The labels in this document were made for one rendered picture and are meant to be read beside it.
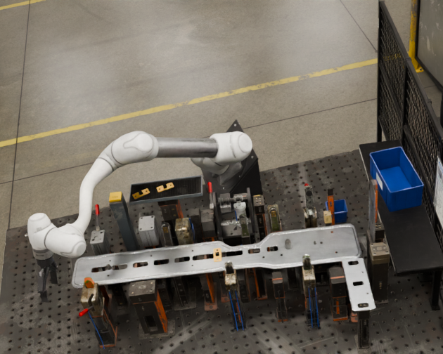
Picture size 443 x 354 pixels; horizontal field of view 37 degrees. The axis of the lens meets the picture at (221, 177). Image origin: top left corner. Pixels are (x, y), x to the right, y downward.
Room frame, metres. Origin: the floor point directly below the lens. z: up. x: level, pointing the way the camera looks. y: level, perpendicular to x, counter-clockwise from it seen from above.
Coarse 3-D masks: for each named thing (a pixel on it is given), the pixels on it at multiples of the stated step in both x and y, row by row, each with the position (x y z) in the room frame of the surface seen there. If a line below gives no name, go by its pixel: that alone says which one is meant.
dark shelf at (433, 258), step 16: (368, 144) 2.71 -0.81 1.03; (384, 144) 2.69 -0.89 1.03; (400, 144) 2.66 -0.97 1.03; (368, 160) 2.59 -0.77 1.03; (368, 176) 2.47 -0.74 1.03; (384, 208) 2.23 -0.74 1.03; (416, 208) 2.19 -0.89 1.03; (384, 224) 2.13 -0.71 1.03; (400, 224) 2.11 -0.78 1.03; (416, 224) 2.09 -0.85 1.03; (400, 240) 2.01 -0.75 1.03; (416, 240) 1.99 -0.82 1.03; (432, 240) 1.97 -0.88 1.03; (400, 256) 1.92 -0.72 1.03; (416, 256) 1.90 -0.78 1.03; (432, 256) 1.88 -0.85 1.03; (400, 272) 1.84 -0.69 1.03; (416, 272) 1.83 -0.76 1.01
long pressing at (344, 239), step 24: (264, 240) 2.19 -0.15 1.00; (312, 240) 2.14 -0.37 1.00; (336, 240) 2.11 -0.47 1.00; (96, 264) 2.25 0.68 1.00; (120, 264) 2.22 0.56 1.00; (168, 264) 2.16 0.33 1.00; (192, 264) 2.13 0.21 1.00; (216, 264) 2.11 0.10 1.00; (240, 264) 2.08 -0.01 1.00; (264, 264) 2.05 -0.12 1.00; (288, 264) 2.02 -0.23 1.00; (312, 264) 2.00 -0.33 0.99
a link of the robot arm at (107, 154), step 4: (112, 144) 2.58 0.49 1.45; (108, 148) 2.58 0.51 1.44; (104, 152) 2.58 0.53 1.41; (108, 152) 2.56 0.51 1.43; (112, 152) 2.54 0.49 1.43; (100, 156) 2.57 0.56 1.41; (104, 156) 2.56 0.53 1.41; (108, 156) 2.55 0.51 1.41; (112, 156) 2.54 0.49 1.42; (108, 160) 2.53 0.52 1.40; (112, 160) 2.53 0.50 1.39; (116, 160) 2.52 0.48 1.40; (112, 164) 2.52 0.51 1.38; (116, 164) 2.53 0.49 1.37; (120, 164) 2.53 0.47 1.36; (124, 164) 2.53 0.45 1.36; (116, 168) 2.54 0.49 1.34
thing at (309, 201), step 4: (304, 188) 2.27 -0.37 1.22; (308, 188) 2.28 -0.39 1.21; (304, 192) 2.28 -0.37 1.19; (308, 192) 2.24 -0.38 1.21; (312, 192) 2.26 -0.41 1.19; (308, 196) 2.27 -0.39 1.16; (312, 196) 2.26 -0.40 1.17; (308, 200) 2.27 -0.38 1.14; (312, 200) 2.26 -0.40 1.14; (308, 204) 2.26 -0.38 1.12; (312, 204) 2.25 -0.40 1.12; (308, 208) 2.26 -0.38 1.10; (312, 208) 2.25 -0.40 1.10; (308, 212) 2.25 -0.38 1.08; (308, 216) 2.25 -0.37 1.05
